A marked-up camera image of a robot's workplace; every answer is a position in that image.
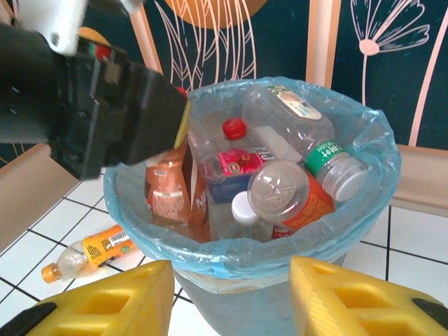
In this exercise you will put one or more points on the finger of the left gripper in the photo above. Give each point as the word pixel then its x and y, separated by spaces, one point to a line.
pixel 147 115

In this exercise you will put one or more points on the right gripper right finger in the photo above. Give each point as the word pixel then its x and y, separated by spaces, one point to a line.
pixel 315 280

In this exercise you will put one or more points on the grey mesh waste bin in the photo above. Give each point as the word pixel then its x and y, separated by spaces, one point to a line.
pixel 245 308

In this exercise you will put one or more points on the clear plastic bottle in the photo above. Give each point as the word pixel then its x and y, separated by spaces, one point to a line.
pixel 280 119

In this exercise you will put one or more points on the clear bottle orange label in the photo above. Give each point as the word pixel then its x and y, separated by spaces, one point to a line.
pixel 280 189

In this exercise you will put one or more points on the clear water bottle white cap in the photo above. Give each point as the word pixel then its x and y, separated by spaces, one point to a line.
pixel 245 206

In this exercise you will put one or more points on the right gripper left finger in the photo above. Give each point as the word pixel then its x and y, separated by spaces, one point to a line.
pixel 147 280

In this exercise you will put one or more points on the orange juice bottle yellow label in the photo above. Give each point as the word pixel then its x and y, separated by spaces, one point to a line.
pixel 101 245

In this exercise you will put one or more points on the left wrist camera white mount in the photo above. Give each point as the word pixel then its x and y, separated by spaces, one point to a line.
pixel 52 21

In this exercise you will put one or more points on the clear bottle green label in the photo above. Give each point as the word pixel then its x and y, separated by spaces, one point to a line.
pixel 329 157

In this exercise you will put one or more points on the clear cola bottle red label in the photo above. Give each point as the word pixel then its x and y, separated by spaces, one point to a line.
pixel 281 231
pixel 234 127
pixel 182 91

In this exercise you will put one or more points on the brown coffee drink bottle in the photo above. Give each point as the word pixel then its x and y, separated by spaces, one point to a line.
pixel 168 196

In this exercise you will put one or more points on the pink blue label bottle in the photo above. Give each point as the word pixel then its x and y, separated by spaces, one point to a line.
pixel 238 164

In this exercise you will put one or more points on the blue plastic bin liner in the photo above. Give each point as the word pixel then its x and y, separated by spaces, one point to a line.
pixel 227 259

